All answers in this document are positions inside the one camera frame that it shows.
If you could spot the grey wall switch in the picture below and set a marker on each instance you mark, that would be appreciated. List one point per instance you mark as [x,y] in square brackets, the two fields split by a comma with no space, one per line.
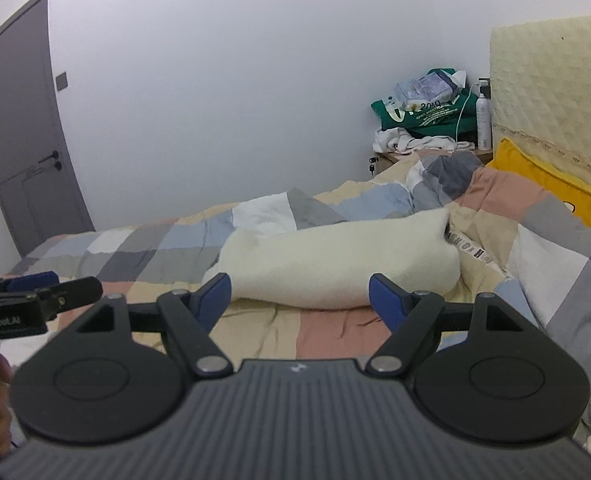
[61,81]

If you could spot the white fleece garment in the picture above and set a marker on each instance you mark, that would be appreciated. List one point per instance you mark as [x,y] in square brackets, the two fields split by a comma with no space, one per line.
[335,260]

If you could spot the clear plastic packet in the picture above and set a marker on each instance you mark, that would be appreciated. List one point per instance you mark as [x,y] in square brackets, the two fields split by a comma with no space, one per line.
[425,89]

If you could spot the cream quilted headboard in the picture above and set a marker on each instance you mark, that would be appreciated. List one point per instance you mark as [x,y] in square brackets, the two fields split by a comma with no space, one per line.
[550,90]

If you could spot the yellow pillow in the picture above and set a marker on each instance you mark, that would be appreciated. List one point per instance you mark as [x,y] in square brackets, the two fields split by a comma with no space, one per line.
[550,180]

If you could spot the green printed bag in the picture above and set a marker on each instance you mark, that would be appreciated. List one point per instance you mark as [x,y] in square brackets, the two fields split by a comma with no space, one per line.
[435,117]

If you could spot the bunch of keys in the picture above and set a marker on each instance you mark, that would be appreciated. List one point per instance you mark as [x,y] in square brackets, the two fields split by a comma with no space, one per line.
[372,166]

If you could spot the white crumpled cloth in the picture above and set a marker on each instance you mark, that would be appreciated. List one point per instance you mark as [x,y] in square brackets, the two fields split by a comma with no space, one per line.
[410,142]

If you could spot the black charger plug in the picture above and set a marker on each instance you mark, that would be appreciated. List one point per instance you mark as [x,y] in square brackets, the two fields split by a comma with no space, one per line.
[484,85]

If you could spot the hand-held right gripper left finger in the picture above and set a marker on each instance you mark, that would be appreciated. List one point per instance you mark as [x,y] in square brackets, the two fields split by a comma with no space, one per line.
[215,296]

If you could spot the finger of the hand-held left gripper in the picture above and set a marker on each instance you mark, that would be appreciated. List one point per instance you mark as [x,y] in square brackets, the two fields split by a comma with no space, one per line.
[30,280]
[77,288]

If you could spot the white bottle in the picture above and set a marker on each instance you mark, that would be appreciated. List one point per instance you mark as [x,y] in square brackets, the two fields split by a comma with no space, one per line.
[484,122]

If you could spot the pile of mixed laundry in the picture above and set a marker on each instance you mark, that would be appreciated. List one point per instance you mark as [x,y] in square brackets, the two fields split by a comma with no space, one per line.
[150,255]

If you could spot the grey door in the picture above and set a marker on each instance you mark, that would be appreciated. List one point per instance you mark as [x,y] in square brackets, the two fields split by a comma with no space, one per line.
[20,135]

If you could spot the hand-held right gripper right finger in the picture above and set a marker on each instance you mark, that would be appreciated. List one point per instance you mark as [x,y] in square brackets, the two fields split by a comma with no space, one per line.
[383,296]

